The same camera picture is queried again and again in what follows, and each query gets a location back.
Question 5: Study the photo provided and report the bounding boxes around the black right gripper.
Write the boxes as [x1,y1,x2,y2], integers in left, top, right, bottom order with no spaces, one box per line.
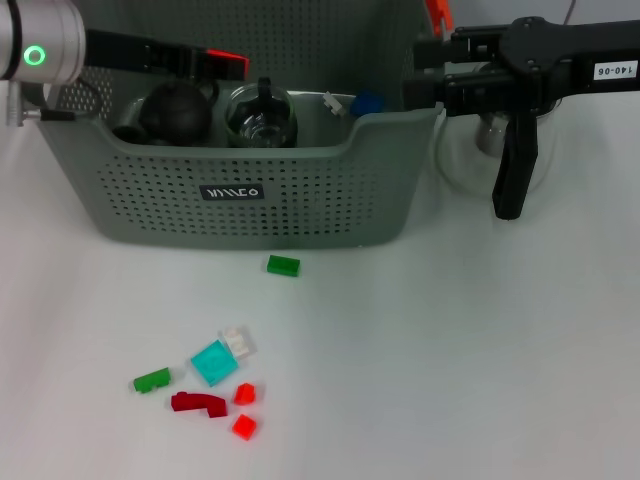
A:
[402,17,640,119]

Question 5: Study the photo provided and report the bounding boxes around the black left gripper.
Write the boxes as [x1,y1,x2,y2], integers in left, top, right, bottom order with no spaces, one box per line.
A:
[84,28,250,81]

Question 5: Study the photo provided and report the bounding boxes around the long red brick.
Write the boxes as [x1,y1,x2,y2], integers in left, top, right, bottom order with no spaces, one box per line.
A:
[206,48,250,64]

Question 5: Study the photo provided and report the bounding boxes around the blue square toy brick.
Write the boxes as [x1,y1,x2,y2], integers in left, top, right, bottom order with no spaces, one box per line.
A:
[349,89,387,117]

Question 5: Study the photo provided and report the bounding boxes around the clear translucent toy brick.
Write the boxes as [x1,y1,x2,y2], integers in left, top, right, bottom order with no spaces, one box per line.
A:
[322,90,347,117]

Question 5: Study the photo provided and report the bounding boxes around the white toy brick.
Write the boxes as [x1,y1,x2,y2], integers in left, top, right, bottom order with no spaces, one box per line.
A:
[221,325,258,359]

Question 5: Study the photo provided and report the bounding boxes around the teal square toy brick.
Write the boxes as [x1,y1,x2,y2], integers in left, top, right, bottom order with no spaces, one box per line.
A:
[190,339,240,387]

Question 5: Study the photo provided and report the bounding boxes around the dark green toy brick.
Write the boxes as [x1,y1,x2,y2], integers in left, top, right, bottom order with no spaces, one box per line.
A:
[133,367,174,394]

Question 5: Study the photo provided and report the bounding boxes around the dark red arch brick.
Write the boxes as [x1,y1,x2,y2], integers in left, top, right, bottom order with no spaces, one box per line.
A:
[171,391,229,419]

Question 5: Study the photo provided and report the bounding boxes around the grey perforated storage bin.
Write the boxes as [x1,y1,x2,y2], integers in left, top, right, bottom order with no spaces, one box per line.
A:
[19,0,456,251]

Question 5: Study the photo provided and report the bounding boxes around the black clay teapot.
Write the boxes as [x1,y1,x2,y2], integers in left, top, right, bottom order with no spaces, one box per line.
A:
[138,78,221,147]

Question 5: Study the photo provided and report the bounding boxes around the bright green toy brick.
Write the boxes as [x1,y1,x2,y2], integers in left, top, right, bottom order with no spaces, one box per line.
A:
[267,254,303,278]

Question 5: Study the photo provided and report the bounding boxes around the small red square brick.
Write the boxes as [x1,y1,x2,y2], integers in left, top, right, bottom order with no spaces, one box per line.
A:
[231,413,260,441]

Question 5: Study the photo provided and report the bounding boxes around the orange bin handle clip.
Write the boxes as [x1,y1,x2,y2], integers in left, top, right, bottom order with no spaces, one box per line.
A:
[424,0,455,36]

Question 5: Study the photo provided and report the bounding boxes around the glass pitcher black lid handle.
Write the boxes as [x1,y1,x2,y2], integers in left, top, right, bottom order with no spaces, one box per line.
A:
[433,97,559,221]

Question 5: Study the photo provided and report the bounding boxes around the left gripper cable with plug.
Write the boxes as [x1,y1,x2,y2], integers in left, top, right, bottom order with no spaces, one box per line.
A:
[5,82,76,129]

